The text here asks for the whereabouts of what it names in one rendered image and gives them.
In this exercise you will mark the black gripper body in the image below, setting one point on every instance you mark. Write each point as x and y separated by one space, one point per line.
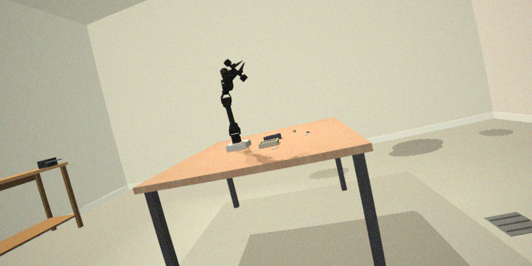
234 71

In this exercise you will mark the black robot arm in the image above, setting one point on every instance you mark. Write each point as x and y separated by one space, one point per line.
226 87

